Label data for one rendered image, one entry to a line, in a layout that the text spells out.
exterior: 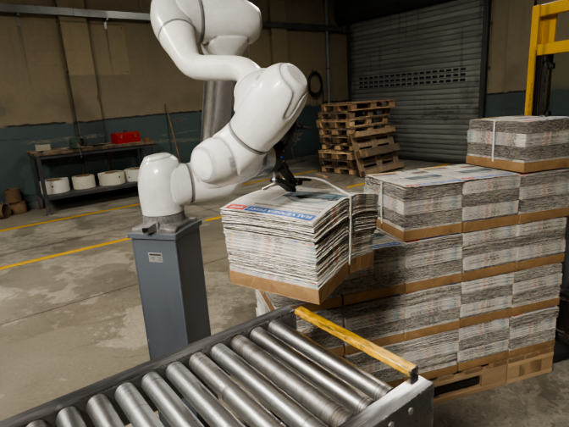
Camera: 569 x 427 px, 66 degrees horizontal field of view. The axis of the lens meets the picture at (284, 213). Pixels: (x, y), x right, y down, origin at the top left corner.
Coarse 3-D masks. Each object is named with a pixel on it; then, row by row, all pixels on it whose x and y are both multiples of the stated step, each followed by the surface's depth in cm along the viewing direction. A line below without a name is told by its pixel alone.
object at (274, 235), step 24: (264, 192) 126; (240, 216) 113; (264, 216) 108; (288, 216) 105; (312, 216) 104; (336, 216) 111; (240, 240) 117; (264, 240) 112; (288, 240) 108; (312, 240) 103; (336, 240) 113; (240, 264) 120; (264, 264) 115; (288, 264) 111; (312, 264) 106; (336, 264) 115; (312, 288) 108
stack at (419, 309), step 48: (384, 240) 190; (432, 240) 188; (480, 240) 196; (336, 288) 179; (432, 288) 194; (480, 288) 202; (384, 336) 192; (432, 336) 199; (480, 336) 208; (480, 384) 216
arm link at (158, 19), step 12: (156, 0) 122; (168, 0) 120; (180, 0) 121; (192, 0) 122; (156, 12) 119; (168, 12) 117; (180, 12) 119; (192, 12) 120; (156, 24) 118; (192, 24) 121; (204, 24) 123
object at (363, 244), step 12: (348, 192) 122; (360, 192) 127; (360, 204) 123; (372, 204) 131; (360, 216) 124; (372, 216) 131; (360, 228) 125; (372, 228) 132; (360, 240) 127; (372, 240) 134; (360, 252) 127
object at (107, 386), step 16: (256, 320) 133; (288, 320) 138; (208, 336) 126; (224, 336) 125; (176, 352) 119; (192, 352) 118; (208, 352) 121; (144, 368) 113; (160, 368) 113; (96, 384) 107; (112, 384) 107; (64, 400) 102; (80, 400) 102; (112, 400) 106; (16, 416) 98; (32, 416) 97; (48, 416) 98
